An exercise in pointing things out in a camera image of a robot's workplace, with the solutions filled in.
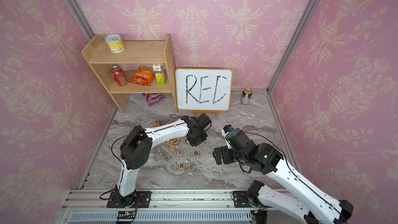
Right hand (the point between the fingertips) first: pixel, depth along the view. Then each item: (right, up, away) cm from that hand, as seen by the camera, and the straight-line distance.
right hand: (222, 151), depth 69 cm
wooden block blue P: (-22, -6, +18) cm, 29 cm away
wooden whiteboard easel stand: (-13, +16, +35) cm, 40 cm away
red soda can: (-56, +37, +19) cm, 70 cm away
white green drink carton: (-33, +40, +18) cm, 55 cm away
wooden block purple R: (-20, -12, +12) cm, 26 cm away
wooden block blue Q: (-12, -7, +17) cm, 22 cm away
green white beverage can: (+21, +28, +36) cm, 51 cm away
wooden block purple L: (-39, +8, +31) cm, 50 cm away
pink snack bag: (-45, +26, +43) cm, 67 cm away
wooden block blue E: (-15, -12, +12) cm, 23 cm away
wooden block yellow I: (-27, -4, +20) cm, 34 cm away
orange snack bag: (-45, +39, +25) cm, 65 cm away
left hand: (-7, -1, +20) cm, 21 cm away
